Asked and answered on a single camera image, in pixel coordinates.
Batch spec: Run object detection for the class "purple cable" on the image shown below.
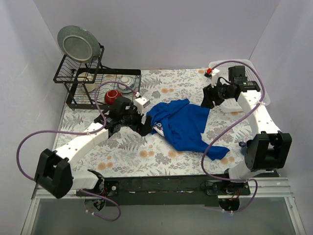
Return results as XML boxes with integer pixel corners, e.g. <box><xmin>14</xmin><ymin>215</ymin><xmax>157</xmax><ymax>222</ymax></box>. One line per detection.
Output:
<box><xmin>16</xmin><ymin>80</ymin><xmax>137</xmax><ymax>222</ymax></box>
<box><xmin>201</xmin><ymin>60</ymin><xmax>266</xmax><ymax>213</ymax></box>

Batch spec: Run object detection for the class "black wire dish rack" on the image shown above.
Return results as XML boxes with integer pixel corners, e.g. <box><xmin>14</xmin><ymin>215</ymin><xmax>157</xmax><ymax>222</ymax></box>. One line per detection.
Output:
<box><xmin>53</xmin><ymin>45</ymin><xmax>141</xmax><ymax>110</ymax></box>

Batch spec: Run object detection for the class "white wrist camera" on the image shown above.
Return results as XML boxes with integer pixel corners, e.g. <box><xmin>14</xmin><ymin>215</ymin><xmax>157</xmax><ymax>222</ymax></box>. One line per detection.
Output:
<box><xmin>134</xmin><ymin>97</ymin><xmax>150</xmax><ymax>115</ymax></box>
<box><xmin>204</xmin><ymin>68</ymin><xmax>220</xmax><ymax>87</ymax></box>

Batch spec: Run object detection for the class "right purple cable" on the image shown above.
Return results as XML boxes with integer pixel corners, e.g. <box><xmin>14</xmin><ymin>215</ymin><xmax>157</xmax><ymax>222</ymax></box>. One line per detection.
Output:
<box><xmin>201</xmin><ymin>60</ymin><xmax>266</xmax><ymax>213</ymax></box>

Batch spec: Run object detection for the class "white blue patterned bowl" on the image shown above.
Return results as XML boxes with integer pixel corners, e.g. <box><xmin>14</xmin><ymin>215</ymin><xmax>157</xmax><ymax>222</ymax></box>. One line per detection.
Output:
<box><xmin>117</xmin><ymin>76</ymin><xmax>135</xmax><ymax>94</ymax></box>

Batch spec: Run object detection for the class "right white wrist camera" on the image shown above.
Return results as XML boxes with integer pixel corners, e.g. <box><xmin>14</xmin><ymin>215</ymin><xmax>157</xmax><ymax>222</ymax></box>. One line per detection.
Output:
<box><xmin>204</xmin><ymin>68</ymin><xmax>220</xmax><ymax>87</ymax></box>

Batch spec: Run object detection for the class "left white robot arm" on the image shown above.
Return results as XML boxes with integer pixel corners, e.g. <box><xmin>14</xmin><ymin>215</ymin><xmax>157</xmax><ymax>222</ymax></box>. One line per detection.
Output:
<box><xmin>35</xmin><ymin>96</ymin><xmax>152</xmax><ymax>199</ymax></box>

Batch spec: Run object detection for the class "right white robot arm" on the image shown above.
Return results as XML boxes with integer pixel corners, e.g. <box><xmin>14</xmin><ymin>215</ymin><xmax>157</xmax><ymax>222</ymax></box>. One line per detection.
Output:
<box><xmin>201</xmin><ymin>61</ymin><xmax>292</xmax><ymax>195</ymax></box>

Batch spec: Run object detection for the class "grey green plate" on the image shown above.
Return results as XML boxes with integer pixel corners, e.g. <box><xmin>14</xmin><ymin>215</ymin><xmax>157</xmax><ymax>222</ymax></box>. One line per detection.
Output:
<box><xmin>57</xmin><ymin>25</ymin><xmax>101</xmax><ymax>64</ymax></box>

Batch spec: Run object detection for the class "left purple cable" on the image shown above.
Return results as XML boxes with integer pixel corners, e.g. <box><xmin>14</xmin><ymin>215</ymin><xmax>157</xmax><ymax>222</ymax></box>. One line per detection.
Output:
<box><xmin>16</xmin><ymin>80</ymin><xmax>137</xmax><ymax>222</ymax></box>

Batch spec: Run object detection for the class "red bowl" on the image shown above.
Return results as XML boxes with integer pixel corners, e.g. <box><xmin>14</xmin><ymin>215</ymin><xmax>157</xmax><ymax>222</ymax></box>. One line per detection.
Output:
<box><xmin>104</xmin><ymin>90</ymin><xmax>122</xmax><ymax>105</ymax></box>

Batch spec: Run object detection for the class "dark blue mug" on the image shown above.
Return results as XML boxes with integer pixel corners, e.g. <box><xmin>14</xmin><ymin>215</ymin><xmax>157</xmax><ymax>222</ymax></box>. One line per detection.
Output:
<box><xmin>239</xmin><ymin>141</ymin><xmax>247</xmax><ymax>155</ymax></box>

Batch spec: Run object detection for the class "blue printed t shirt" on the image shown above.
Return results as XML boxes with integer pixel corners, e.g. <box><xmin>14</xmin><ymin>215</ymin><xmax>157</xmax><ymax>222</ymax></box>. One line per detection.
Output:
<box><xmin>147</xmin><ymin>99</ymin><xmax>229</xmax><ymax>160</ymax></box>

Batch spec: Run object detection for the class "cream mug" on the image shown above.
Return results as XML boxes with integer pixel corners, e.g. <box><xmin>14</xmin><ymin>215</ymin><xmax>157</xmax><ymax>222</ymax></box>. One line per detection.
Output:
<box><xmin>77</xmin><ymin>72</ymin><xmax>96</xmax><ymax>93</ymax></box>

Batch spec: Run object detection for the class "white plastic basket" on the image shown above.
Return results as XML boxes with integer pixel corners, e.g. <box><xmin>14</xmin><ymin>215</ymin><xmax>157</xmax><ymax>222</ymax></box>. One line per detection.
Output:
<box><xmin>217</xmin><ymin>59</ymin><xmax>261</xmax><ymax>113</ymax></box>

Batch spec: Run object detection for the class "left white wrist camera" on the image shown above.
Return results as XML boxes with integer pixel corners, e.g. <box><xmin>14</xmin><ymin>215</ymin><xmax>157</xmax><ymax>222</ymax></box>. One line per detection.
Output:
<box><xmin>134</xmin><ymin>97</ymin><xmax>150</xmax><ymax>115</ymax></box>

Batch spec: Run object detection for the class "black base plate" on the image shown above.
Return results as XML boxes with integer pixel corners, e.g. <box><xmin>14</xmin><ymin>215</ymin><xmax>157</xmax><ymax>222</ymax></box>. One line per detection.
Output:
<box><xmin>75</xmin><ymin>172</ymin><xmax>251</xmax><ymax>208</ymax></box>

